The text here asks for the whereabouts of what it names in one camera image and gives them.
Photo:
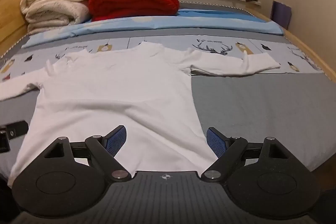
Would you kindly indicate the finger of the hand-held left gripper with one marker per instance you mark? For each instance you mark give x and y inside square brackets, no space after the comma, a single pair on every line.
[18,128]

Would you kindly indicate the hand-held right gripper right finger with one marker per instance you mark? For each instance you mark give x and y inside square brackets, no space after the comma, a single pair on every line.
[216,141]

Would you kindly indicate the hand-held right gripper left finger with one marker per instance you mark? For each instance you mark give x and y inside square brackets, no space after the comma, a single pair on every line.
[116,141]

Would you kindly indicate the white long-sleeved shirt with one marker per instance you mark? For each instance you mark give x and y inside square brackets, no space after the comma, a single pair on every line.
[118,92]

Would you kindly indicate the grey deer-print bed sheet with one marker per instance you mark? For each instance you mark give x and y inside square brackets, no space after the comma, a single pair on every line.
[249,108]

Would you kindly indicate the speckled cream folded quilt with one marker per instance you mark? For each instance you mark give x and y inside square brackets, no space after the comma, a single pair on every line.
[55,18]

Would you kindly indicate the light blue cloud-print sheet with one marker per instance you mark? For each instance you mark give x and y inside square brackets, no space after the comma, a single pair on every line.
[183,20]

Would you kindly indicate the purple bag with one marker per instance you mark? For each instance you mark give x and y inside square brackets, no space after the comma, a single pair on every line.
[281,15]

